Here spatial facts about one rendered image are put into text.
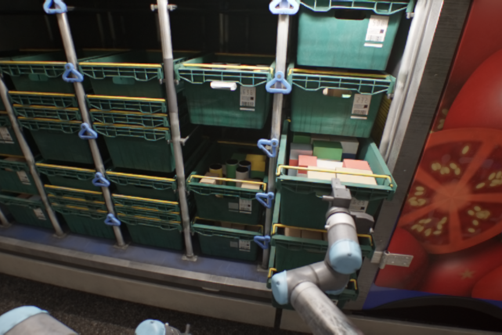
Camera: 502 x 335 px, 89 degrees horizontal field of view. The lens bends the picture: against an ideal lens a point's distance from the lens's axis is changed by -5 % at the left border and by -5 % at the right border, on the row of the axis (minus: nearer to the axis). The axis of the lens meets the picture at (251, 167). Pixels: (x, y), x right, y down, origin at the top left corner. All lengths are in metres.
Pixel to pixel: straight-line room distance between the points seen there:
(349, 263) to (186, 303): 1.29
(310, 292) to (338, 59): 0.82
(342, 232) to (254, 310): 1.08
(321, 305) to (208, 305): 1.20
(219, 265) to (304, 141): 0.86
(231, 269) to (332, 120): 0.99
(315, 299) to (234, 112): 0.80
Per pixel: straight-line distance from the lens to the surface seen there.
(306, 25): 1.10
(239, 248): 1.60
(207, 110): 1.21
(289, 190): 0.97
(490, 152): 1.21
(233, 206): 1.41
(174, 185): 1.41
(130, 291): 1.95
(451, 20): 1.02
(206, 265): 1.67
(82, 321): 2.47
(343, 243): 0.71
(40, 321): 0.59
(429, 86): 1.03
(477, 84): 1.09
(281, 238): 1.09
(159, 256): 1.76
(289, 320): 1.76
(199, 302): 1.79
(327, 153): 1.27
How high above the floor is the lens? 1.89
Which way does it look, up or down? 29 degrees down
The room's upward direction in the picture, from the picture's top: 2 degrees clockwise
